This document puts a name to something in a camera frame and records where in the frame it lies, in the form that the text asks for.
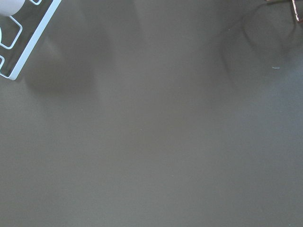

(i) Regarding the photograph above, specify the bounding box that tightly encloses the white wire cup rack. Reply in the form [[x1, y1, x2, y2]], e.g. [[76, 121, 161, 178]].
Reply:
[[0, 0, 61, 80]]

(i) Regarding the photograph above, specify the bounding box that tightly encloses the white cup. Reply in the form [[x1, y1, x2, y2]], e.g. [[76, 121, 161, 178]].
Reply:
[[0, 0, 25, 17]]

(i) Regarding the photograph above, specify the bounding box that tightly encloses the copper wire bottle rack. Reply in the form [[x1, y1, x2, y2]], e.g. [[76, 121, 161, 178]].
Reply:
[[265, 0, 303, 24]]

